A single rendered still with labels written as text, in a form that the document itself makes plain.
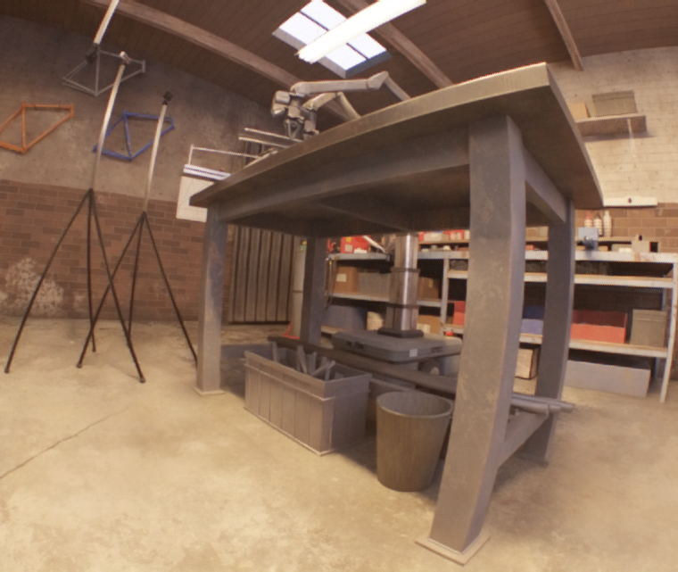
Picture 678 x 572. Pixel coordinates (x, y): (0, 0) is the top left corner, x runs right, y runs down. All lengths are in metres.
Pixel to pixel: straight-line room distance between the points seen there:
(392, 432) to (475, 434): 0.29
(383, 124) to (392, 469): 0.80
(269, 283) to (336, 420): 3.22
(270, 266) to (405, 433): 3.51
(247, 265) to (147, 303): 1.20
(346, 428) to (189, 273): 3.28
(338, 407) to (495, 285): 0.65
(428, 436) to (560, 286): 0.60
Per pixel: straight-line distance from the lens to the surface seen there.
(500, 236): 0.60
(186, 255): 4.13
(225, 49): 3.96
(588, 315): 2.72
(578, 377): 2.35
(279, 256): 4.18
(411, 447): 0.88
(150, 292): 4.03
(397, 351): 1.66
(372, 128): 0.76
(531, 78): 0.62
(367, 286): 3.10
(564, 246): 1.16
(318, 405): 1.06
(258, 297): 4.11
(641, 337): 2.28
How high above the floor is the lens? 0.51
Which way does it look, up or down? level
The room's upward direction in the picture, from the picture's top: 4 degrees clockwise
